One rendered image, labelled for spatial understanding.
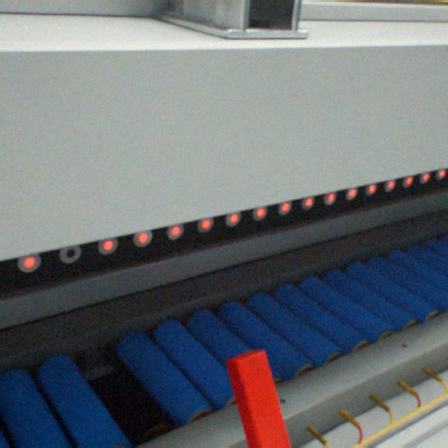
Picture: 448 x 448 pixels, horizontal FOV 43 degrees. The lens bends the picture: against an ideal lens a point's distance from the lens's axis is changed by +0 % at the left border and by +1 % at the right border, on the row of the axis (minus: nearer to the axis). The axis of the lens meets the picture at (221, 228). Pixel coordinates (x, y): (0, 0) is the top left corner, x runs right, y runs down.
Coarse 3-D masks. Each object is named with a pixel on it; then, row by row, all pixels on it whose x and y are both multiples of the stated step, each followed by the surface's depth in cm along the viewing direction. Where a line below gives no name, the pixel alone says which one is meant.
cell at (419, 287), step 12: (372, 264) 39; (384, 264) 38; (384, 276) 38; (396, 276) 37; (408, 276) 37; (408, 288) 36; (420, 288) 36; (432, 288) 36; (432, 300) 35; (444, 300) 35; (444, 312) 35
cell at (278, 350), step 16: (240, 304) 32; (224, 320) 32; (240, 320) 31; (256, 320) 31; (240, 336) 31; (256, 336) 30; (272, 336) 30; (272, 352) 29; (288, 352) 29; (288, 368) 28; (304, 368) 28
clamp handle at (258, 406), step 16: (256, 352) 19; (240, 368) 18; (256, 368) 19; (240, 384) 18; (256, 384) 19; (272, 384) 19; (240, 400) 19; (256, 400) 18; (272, 400) 19; (240, 416) 19; (256, 416) 18; (272, 416) 19; (256, 432) 18; (272, 432) 18
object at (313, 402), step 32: (352, 352) 28; (384, 352) 29; (416, 352) 29; (288, 384) 26; (320, 384) 26; (352, 384) 26; (384, 384) 28; (224, 416) 24; (288, 416) 24; (320, 416) 26; (352, 416) 27
